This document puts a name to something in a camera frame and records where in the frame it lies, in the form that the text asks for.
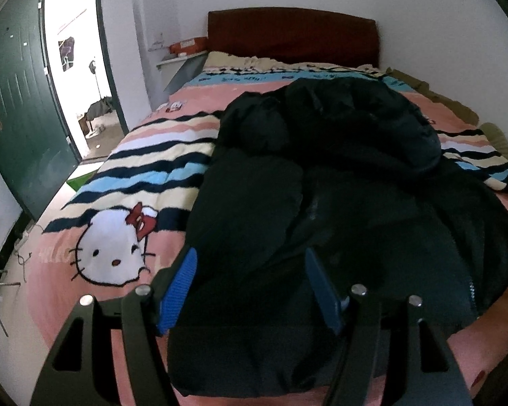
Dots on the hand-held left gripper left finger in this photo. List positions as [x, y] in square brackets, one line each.
[178, 292]

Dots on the dark draped cloth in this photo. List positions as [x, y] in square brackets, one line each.
[99, 109]

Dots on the grey board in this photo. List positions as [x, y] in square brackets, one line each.
[184, 74]

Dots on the olive green quilt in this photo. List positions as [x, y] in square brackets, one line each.
[427, 89]

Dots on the green floor mat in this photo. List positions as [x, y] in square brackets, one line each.
[81, 179]

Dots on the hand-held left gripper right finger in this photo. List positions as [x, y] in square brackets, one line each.
[327, 292]

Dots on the cream printed bedding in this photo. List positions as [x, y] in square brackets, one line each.
[228, 61]

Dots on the dark wall poster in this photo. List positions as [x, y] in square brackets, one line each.
[67, 53]

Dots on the light stand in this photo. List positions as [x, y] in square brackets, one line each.
[95, 80]

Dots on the dark green door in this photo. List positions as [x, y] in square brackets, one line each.
[21, 114]

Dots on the dark door frame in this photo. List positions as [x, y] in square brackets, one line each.
[112, 72]

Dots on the black hooded puffer jacket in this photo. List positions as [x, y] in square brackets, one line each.
[321, 177]

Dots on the pink cartoon cat blanket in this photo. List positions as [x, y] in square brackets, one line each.
[110, 177]

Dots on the white wall shelf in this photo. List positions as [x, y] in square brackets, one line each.
[173, 61]

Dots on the orange box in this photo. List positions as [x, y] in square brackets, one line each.
[188, 46]

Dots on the dark red bed headboard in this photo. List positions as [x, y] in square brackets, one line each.
[292, 36]

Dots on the olive green cushion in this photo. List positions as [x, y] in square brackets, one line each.
[497, 137]

